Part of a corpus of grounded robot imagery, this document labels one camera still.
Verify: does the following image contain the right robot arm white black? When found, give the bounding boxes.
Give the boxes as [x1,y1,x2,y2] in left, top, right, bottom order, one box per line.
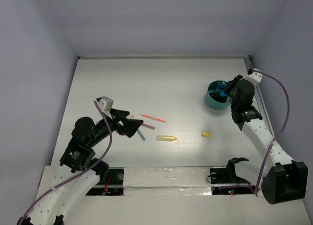
[225,70,308,204]

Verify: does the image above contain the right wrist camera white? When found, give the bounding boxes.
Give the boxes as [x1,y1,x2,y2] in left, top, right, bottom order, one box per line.
[245,68,263,86]

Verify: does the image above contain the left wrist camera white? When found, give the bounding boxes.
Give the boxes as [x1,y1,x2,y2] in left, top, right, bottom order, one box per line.
[95,96,113,113]

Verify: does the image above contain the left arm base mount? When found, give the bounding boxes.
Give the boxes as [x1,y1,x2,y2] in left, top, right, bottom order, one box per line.
[86,167,124,196]

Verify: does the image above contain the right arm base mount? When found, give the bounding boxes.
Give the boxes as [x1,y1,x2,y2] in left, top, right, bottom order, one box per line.
[206,157,255,195]

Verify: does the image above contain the thin pink purple pen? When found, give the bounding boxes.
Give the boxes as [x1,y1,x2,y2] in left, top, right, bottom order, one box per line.
[142,123,156,130]

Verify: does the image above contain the teal round pen holder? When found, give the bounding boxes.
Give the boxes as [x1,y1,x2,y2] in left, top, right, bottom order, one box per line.
[204,80,230,110]

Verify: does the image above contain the yellow marker cap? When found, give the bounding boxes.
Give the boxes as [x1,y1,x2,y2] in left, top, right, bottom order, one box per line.
[201,132,211,138]

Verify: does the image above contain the thin blue pen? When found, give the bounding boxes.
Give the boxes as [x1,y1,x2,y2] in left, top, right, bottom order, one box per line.
[137,130,146,141]

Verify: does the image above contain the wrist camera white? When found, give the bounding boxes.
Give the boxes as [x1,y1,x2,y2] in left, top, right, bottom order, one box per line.
[95,96,113,113]
[245,68,263,86]

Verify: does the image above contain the yellow translucent marker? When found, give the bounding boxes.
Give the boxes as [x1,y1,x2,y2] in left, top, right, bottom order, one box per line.
[156,135,177,142]

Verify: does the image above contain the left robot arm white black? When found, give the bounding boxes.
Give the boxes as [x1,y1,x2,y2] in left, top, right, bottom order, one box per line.
[18,109,144,225]

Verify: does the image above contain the thin orange pen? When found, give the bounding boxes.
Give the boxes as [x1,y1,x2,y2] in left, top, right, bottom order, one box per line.
[139,113,167,123]

